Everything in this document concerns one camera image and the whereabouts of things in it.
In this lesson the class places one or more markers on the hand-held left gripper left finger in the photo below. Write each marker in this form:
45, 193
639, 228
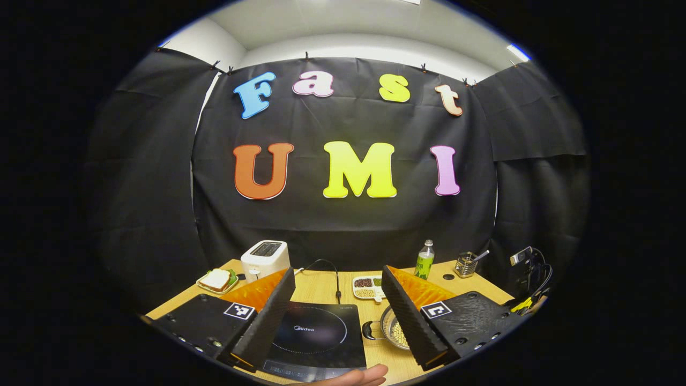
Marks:
268, 321

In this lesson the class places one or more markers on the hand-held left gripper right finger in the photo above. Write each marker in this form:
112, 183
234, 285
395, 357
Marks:
412, 327

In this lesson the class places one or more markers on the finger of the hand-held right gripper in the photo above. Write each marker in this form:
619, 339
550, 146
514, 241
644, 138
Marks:
522, 305

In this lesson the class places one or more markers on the pile of soybeans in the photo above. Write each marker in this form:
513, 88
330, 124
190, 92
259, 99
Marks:
399, 333

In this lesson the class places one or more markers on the stainless steel pot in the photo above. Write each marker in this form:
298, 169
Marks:
387, 321

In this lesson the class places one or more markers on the black induction cooktop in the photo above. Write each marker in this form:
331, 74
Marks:
316, 338

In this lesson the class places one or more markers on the green plate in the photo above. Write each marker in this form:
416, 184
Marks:
234, 281

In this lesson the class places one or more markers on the white divided dish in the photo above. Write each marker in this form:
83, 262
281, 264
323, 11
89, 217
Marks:
367, 288

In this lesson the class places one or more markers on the white toaster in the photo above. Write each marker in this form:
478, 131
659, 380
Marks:
265, 257

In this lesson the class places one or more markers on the green label plastic bottle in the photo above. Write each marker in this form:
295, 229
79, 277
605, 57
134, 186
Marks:
424, 262

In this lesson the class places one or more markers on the sandwich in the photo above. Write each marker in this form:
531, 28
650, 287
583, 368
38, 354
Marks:
216, 280

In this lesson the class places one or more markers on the small ceiling light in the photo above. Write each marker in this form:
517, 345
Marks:
517, 52

